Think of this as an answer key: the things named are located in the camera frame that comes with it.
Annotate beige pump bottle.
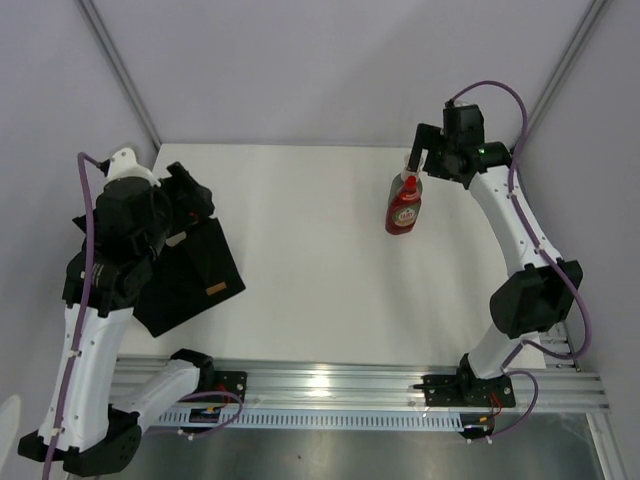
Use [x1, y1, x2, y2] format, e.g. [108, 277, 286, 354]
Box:
[166, 235, 184, 247]

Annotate red dish soap bottle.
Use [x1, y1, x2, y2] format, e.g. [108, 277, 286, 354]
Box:
[385, 175, 422, 235]

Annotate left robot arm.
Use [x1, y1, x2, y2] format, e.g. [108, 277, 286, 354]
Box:
[18, 157, 216, 479]

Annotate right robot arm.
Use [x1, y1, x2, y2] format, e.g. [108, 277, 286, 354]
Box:
[408, 100, 583, 408]

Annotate black canvas bag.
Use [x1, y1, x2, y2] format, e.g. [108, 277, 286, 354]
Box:
[72, 199, 246, 339]

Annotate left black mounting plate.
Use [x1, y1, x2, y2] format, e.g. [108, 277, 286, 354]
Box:
[212, 370, 248, 400]

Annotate black mounting plate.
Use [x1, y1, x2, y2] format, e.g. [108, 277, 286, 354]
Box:
[212, 370, 248, 400]
[412, 375, 516, 408]

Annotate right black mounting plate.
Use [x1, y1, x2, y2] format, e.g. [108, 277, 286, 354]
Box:
[412, 375, 516, 408]

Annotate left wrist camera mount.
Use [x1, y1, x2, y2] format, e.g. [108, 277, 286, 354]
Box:
[99, 144, 161, 187]

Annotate left frame post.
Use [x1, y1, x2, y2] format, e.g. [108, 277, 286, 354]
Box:
[74, 0, 162, 153]

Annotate frame post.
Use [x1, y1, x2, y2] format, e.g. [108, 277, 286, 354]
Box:
[526, 0, 613, 138]
[74, 0, 162, 153]

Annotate right frame post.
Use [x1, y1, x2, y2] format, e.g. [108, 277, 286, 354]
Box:
[526, 0, 613, 138]

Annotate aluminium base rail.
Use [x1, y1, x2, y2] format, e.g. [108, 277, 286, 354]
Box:
[109, 353, 614, 414]

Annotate slotted cable duct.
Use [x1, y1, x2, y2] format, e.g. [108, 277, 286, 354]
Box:
[154, 406, 463, 432]

